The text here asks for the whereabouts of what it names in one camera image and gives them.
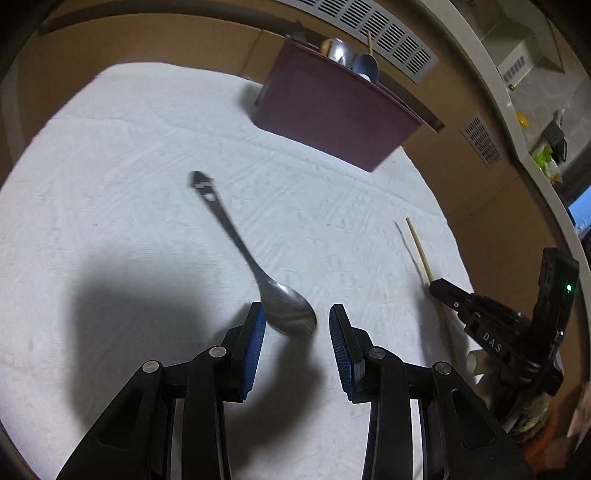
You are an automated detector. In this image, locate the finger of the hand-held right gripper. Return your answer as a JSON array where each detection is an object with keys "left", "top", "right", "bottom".
[{"left": 428, "top": 278, "right": 474, "bottom": 324}]

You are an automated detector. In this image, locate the blue lit screen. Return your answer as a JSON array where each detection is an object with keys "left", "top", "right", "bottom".
[{"left": 568, "top": 187, "right": 591, "bottom": 241}]

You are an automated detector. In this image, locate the white textured cloth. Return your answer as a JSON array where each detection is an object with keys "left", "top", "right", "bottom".
[{"left": 0, "top": 61, "right": 472, "bottom": 480}]

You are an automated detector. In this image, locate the black device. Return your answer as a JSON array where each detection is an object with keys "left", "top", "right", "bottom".
[{"left": 544, "top": 121, "right": 568, "bottom": 162}]

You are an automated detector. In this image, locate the green packet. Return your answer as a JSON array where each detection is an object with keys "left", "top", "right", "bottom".
[{"left": 531, "top": 143, "right": 564, "bottom": 183}]

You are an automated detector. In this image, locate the long grey vent grille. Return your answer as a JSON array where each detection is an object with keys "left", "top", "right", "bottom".
[{"left": 288, "top": 0, "right": 439, "bottom": 85}]

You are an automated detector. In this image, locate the white vent grille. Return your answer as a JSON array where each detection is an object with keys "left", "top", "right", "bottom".
[{"left": 501, "top": 54, "right": 527, "bottom": 86}]

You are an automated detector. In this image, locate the purple plastic utensil container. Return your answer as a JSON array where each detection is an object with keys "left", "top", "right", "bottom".
[{"left": 250, "top": 37, "right": 434, "bottom": 174}]

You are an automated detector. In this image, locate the small grey vent grille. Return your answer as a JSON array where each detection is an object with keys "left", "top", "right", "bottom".
[{"left": 459, "top": 115, "right": 502, "bottom": 168}]

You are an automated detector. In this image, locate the blue spoon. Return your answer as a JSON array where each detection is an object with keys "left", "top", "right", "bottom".
[{"left": 353, "top": 53, "right": 380, "bottom": 84}]

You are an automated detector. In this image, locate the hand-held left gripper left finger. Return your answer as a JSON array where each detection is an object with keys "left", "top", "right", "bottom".
[{"left": 55, "top": 301, "right": 267, "bottom": 480}]

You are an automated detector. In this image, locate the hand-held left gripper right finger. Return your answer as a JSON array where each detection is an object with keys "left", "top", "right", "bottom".
[{"left": 329, "top": 303, "right": 539, "bottom": 480}]

